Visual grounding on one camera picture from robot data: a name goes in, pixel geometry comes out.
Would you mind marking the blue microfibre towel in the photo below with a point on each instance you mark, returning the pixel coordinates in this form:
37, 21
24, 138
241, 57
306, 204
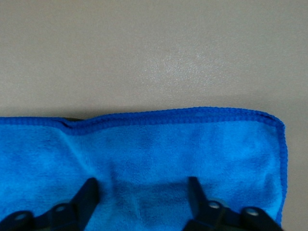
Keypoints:
168, 156

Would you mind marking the table cover sheet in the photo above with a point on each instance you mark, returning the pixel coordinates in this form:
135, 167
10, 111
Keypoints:
144, 48

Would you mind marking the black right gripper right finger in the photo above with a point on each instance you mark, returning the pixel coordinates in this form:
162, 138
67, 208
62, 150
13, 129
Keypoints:
199, 209

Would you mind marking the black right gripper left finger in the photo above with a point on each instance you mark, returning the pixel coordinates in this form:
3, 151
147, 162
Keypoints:
81, 204

